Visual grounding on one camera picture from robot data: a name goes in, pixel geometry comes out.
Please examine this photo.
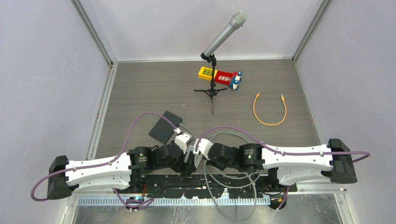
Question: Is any black network switch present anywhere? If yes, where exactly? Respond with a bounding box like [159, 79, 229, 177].
[149, 111, 182, 144]

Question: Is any grey ethernet cable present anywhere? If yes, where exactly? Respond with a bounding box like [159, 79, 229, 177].
[177, 122, 263, 221]

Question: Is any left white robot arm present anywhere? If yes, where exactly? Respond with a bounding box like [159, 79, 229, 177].
[47, 142, 196, 200]

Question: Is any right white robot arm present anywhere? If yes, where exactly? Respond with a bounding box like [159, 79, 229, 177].
[204, 139, 357, 192]

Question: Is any black microphone tripod stand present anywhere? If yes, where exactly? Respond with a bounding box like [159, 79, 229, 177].
[194, 52, 227, 115]

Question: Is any colourful toy block vehicle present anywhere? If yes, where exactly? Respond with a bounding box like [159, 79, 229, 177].
[198, 67, 243, 90]

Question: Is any grey handheld microphone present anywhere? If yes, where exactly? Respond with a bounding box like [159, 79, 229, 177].
[201, 11, 247, 62]

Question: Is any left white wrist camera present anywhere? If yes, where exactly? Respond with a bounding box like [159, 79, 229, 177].
[174, 132, 192, 154]

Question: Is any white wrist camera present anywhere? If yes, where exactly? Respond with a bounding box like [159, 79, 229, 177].
[193, 138, 213, 160]
[174, 132, 192, 154]

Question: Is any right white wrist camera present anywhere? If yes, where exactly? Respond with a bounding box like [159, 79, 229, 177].
[193, 138, 213, 160]

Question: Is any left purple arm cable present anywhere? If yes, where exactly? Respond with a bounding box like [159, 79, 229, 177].
[30, 112, 182, 211]

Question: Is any yellow ethernet patch cable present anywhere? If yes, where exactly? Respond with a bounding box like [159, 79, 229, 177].
[253, 92, 287, 127]

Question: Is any slotted cable duct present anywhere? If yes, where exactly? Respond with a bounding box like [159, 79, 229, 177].
[77, 195, 270, 206]

